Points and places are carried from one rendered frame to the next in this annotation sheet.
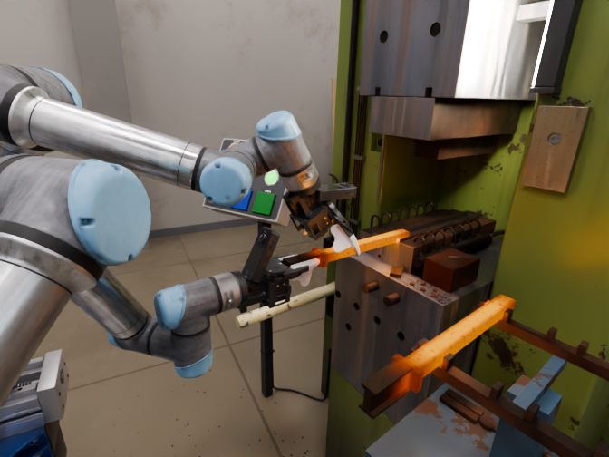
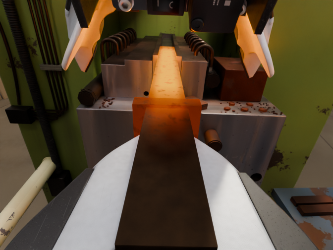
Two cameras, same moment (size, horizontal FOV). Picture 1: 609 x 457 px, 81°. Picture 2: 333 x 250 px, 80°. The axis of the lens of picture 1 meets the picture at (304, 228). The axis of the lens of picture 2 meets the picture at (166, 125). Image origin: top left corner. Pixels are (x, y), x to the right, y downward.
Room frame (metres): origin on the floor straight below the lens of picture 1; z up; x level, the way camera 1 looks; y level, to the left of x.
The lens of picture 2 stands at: (0.71, 0.07, 1.07)
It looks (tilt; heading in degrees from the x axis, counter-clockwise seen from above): 30 degrees down; 305
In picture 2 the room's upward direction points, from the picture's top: 3 degrees clockwise
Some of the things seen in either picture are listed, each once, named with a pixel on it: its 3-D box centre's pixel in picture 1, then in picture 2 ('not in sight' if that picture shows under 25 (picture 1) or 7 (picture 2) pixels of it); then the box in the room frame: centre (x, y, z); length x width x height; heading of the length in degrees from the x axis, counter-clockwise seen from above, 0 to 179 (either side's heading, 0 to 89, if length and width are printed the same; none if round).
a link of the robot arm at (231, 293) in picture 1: (227, 292); not in sight; (0.64, 0.15, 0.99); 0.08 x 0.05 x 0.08; 36
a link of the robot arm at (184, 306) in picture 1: (188, 304); not in sight; (0.59, 0.22, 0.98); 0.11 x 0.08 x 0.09; 126
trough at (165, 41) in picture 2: (438, 225); (167, 43); (1.06, -0.41, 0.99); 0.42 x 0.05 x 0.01; 126
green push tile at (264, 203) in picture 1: (264, 203); not in sight; (1.20, 0.14, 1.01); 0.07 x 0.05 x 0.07; 61
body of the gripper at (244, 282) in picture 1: (260, 284); not in sight; (0.69, 0.09, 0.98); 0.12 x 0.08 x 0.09; 126
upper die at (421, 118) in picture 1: (448, 115); not in sight; (1.08, -0.40, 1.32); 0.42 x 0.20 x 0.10; 126
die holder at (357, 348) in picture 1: (433, 311); (172, 134); (1.04, -0.44, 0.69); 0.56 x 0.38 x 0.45; 126
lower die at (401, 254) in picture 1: (429, 233); (158, 56); (1.08, -0.40, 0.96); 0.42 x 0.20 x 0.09; 126
